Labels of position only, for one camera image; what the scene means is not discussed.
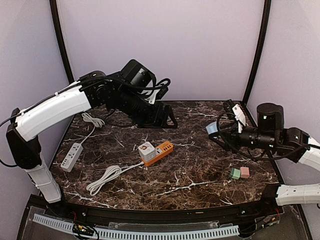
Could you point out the black front table rail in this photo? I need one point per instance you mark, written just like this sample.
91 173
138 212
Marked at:
237 214

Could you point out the blue plug adapter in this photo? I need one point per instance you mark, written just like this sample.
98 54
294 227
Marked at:
211 128

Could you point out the white cube socket adapter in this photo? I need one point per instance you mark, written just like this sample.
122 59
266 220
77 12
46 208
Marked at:
147 151

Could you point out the left black frame post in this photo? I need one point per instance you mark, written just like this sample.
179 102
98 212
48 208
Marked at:
60 40

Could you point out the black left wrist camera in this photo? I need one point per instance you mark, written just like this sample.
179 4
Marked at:
137 74

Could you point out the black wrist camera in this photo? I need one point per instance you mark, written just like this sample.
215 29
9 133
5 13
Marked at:
270 117
137 74

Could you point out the right black frame post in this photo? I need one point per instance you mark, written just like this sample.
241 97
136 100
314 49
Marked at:
258 50

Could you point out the white slotted cable duct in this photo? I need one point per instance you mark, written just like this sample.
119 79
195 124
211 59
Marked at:
134 231

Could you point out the green plug adapter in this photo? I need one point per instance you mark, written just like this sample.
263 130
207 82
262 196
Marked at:
235 173

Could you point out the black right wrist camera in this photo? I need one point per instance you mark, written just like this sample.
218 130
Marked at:
270 117

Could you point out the pink plug adapter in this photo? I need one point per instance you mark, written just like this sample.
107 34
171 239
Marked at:
244 172

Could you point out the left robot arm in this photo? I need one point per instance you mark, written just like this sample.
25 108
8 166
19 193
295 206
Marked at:
135 94

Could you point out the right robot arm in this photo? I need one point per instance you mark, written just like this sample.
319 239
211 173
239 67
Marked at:
275 144

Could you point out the white power strip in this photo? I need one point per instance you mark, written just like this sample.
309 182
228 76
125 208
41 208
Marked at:
71 157

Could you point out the black frame post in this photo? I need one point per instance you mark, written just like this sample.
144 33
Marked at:
258 50
60 40

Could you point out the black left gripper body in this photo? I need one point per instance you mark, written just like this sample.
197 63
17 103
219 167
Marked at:
159 114

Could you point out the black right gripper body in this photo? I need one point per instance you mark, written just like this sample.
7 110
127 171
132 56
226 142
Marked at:
230 135

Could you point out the orange power strip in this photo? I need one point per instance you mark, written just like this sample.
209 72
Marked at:
161 151

